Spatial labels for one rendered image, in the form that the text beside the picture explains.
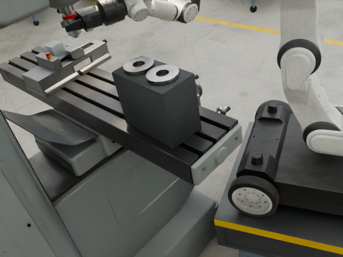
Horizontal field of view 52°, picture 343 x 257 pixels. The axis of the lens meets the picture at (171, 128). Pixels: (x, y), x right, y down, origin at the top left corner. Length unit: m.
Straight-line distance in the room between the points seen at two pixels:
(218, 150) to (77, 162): 0.51
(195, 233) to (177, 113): 0.97
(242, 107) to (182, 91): 1.89
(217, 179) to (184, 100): 1.34
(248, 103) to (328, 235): 1.55
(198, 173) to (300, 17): 0.61
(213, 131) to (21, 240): 0.67
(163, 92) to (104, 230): 0.78
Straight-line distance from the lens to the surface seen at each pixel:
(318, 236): 1.52
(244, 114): 2.74
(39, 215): 1.21
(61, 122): 1.38
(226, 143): 1.03
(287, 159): 1.54
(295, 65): 1.27
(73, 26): 1.25
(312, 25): 1.26
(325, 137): 1.44
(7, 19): 1.05
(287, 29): 1.27
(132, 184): 1.51
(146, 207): 1.64
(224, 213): 1.56
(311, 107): 1.42
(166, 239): 1.77
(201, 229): 1.84
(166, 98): 0.90
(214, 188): 2.19
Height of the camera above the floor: 1.63
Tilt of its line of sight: 37 degrees down
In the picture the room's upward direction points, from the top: 11 degrees counter-clockwise
